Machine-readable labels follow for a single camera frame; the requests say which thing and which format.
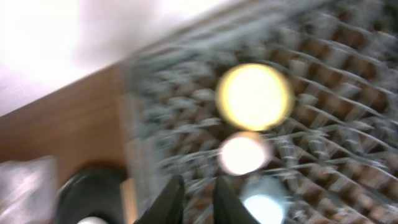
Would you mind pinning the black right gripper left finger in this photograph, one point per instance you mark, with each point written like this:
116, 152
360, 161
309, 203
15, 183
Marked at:
168, 206

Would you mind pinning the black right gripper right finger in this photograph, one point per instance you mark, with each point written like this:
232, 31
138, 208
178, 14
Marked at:
227, 207

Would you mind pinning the light blue cup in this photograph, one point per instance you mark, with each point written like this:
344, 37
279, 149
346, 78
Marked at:
266, 199

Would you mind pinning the pink cup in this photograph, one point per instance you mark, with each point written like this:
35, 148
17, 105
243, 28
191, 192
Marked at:
243, 152

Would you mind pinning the yellow bowl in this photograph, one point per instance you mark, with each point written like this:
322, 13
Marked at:
254, 97

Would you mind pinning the grey plastic dishwasher rack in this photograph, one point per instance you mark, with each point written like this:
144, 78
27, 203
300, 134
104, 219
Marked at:
335, 155

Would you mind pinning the clear plastic waste bin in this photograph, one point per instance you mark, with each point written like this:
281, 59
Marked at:
28, 191

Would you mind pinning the round black serving tray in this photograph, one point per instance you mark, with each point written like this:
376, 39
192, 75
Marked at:
92, 192

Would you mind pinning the grey plate with food scraps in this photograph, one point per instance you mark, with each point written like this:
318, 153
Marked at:
92, 220

